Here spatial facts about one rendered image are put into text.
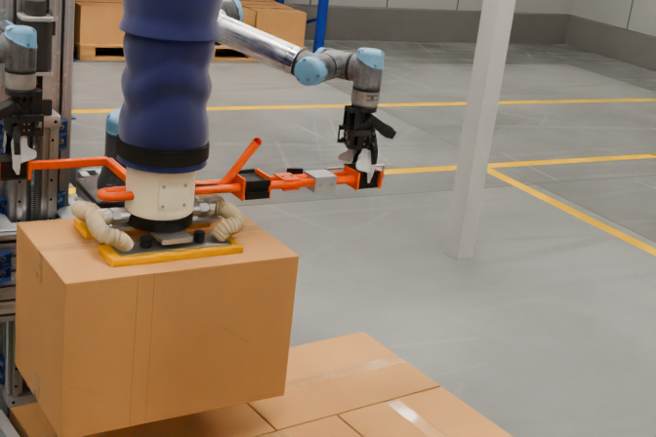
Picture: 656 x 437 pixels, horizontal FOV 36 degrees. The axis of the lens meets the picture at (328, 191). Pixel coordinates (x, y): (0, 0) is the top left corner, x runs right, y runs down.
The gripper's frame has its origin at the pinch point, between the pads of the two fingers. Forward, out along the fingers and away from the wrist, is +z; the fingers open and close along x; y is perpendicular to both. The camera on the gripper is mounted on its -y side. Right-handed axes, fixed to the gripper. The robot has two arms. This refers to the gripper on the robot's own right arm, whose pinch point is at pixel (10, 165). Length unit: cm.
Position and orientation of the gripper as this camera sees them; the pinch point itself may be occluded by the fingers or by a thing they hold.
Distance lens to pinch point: 266.5
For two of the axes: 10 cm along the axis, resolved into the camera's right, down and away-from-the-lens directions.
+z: -1.1, 9.4, 3.1
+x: -5.1, -3.2, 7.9
